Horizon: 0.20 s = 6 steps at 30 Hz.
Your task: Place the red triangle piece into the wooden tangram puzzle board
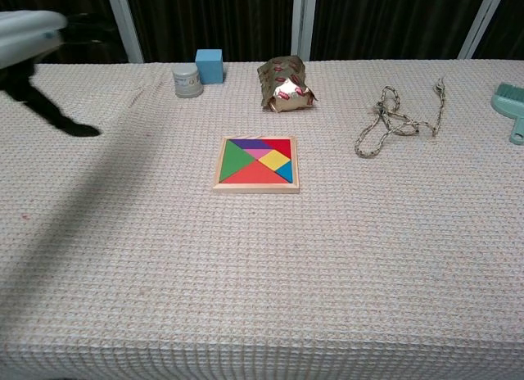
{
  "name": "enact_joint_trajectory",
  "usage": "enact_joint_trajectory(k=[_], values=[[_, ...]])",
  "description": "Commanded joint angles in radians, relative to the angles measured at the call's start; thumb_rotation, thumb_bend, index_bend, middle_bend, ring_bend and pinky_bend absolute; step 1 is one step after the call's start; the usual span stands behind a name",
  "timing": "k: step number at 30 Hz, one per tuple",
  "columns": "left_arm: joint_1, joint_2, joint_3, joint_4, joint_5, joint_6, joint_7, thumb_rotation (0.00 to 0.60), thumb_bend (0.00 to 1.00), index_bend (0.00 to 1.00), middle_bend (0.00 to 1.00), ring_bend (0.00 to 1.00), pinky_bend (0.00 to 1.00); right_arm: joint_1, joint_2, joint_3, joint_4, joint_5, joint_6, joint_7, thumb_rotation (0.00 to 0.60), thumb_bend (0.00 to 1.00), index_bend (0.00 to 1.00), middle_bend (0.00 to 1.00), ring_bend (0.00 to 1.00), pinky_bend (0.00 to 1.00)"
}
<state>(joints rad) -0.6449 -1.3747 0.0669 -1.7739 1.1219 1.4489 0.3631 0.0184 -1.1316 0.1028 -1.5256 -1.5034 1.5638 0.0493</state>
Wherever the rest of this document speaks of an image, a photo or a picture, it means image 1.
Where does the grey metal frame post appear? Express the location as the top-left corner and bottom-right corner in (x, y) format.
(105, 0), (145, 64)
(291, 0), (318, 61)
(457, 0), (508, 61)

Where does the yellow square tangram piece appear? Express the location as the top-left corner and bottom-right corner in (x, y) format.
(257, 149), (291, 174)

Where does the light blue block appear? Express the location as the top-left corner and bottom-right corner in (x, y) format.
(194, 48), (224, 85)

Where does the dark curtain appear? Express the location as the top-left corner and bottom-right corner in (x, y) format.
(0, 0), (524, 80)

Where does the wooden tangram puzzle tray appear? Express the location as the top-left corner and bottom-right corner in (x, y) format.
(211, 135), (301, 195)

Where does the red wooden triangle piece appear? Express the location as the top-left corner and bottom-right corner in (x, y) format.
(224, 159), (291, 184)

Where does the teal plastic brush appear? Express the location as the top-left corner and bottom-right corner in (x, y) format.
(490, 82), (524, 145)

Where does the beige waffle tablecloth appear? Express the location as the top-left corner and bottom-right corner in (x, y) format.
(0, 59), (524, 380)

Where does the red triangle tangram piece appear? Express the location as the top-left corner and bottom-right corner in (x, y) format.
(261, 138), (292, 158)

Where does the gold foil snack bag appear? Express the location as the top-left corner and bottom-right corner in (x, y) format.
(256, 55), (317, 113)

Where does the purple parallelogram tangram piece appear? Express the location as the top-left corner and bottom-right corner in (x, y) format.
(228, 138), (280, 151)

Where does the grey cylindrical jar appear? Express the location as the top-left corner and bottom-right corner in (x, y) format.
(171, 63), (204, 99)

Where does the braided beige rope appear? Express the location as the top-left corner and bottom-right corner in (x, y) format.
(354, 77), (447, 159)

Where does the green triangle tangram piece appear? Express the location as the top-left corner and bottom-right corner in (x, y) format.
(219, 139), (258, 183)

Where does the blue triangular puzzle piece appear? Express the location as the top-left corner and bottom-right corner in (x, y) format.
(273, 161), (293, 184)

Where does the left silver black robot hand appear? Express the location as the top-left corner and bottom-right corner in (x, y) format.
(0, 10), (115, 138)

